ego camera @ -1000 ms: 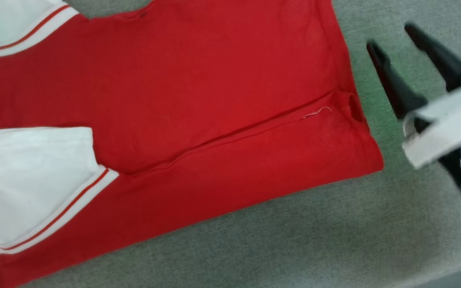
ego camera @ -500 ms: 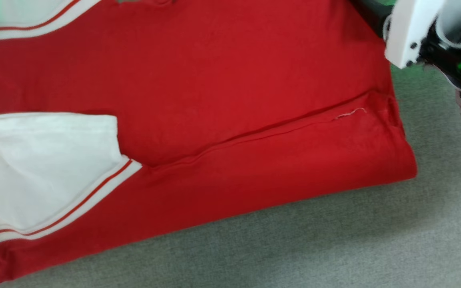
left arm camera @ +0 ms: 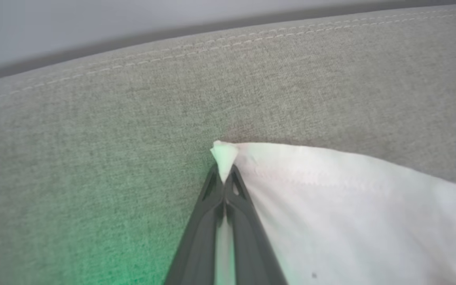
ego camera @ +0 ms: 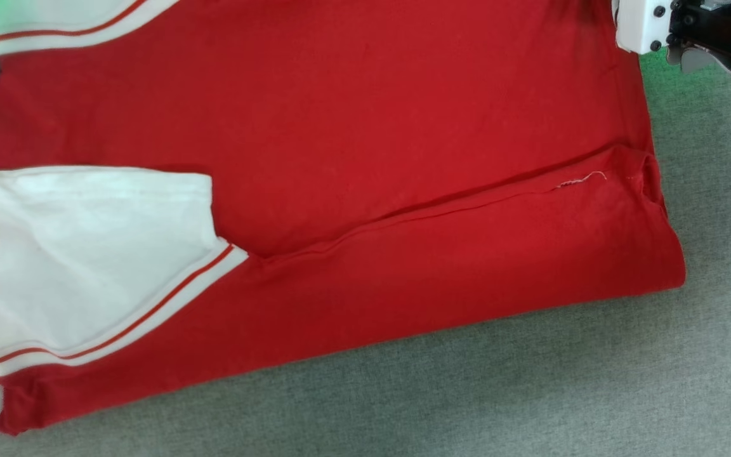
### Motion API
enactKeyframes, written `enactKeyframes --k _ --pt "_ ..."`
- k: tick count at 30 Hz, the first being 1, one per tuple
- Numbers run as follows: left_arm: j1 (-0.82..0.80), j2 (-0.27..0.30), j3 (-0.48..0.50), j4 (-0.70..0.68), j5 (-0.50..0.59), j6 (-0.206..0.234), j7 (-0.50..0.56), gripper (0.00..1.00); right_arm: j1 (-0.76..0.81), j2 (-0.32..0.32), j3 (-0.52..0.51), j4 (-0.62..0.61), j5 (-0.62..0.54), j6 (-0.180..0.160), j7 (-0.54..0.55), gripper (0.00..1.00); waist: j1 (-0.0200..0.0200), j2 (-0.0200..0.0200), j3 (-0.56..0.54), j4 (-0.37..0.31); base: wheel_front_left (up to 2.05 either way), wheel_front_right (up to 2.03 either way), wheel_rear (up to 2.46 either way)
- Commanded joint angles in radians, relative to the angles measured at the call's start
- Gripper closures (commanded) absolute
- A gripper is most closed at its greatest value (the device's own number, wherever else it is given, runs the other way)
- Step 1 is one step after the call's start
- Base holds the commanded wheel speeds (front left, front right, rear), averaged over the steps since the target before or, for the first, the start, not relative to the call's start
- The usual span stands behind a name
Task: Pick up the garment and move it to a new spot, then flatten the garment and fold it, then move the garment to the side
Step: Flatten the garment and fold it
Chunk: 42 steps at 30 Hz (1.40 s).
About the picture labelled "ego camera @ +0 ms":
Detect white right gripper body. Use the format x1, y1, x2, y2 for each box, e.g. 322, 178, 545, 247
612, 0, 731, 79

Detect red white Bulls jersey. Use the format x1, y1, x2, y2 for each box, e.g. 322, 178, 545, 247
0, 0, 687, 437

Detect grey fabric sofa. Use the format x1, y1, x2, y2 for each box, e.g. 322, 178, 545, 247
0, 50, 731, 457

